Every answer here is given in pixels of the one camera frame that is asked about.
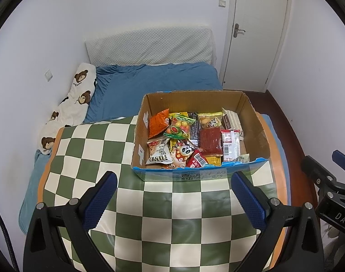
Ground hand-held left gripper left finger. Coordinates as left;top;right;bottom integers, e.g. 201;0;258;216
23;171;118;272

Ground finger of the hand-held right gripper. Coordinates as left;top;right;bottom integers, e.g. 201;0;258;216
301;155;339;196
331;150;345;176

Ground green white checkered mat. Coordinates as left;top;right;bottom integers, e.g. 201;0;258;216
36;115;289;272

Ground black cable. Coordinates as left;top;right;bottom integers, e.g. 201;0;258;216
0;197;20;272

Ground white door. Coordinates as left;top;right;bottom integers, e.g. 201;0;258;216
219;0;293;92

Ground white bear print pillow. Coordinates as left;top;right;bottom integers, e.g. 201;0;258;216
38;62;97;156

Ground black snack packet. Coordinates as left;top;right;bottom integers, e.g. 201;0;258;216
188;112;202;141

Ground red white snack packet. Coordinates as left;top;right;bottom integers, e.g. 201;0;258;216
220;129;241;163

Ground small yellow snack packet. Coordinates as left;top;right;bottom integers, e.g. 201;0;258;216
203;153;222;167

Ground cardboard box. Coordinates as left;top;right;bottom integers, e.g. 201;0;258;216
131;90;272;182

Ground green candy packet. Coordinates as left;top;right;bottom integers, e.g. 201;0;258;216
163;113;196;140

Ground blue bed sheet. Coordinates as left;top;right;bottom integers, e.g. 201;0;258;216
19;62;286;236

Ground dark red snack packet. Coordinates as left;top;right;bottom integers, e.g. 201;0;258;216
198;127;222;155

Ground white silver snack packet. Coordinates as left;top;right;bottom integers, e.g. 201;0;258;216
221;108;244;132

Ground panda print snack packet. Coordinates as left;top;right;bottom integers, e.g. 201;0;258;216
169;142;200;168

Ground grey quilted headboard cushion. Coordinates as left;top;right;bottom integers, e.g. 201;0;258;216
85;26;217;66

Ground small red snack packet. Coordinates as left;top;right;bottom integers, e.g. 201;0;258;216
186;149;208;168

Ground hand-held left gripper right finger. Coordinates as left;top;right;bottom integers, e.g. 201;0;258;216
231;171;324;272

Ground orange snack packet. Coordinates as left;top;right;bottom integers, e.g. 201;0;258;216
148;108;171;140

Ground clear biscuit snack packet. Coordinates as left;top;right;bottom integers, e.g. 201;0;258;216
197;111;224;129

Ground white cookie snack packet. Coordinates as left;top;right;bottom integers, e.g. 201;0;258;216
145;136;173;165

